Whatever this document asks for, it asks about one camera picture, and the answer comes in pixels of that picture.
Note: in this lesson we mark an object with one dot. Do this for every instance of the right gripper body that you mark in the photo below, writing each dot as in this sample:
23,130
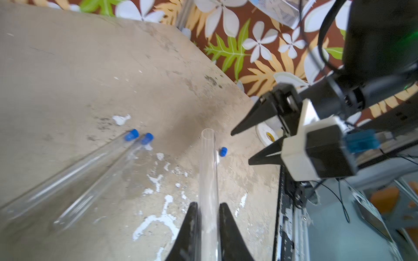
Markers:
289,106

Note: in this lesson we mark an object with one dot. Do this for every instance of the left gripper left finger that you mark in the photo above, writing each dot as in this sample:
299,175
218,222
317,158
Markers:
187,243

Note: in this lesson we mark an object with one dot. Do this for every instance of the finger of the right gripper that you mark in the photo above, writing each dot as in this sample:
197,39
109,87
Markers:
271,155
264,109

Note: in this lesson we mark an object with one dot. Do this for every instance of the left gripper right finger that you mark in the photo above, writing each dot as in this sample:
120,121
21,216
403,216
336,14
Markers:
233,247

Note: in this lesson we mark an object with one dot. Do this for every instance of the blue stopper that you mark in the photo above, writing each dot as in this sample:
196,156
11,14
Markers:
146,139
223,151
131,135

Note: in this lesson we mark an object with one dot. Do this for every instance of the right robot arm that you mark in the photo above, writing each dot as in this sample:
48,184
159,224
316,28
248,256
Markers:
380,58

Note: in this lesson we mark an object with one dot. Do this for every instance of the white tape roll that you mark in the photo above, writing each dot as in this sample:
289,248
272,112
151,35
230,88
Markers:
266,135

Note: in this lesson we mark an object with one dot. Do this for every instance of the white mesh basket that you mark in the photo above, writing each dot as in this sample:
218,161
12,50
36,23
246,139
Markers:
285,12

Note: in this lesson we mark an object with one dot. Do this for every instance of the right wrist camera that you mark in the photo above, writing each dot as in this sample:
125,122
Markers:
323,148

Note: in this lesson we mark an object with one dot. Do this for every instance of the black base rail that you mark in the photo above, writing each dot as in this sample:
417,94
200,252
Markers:
291,241

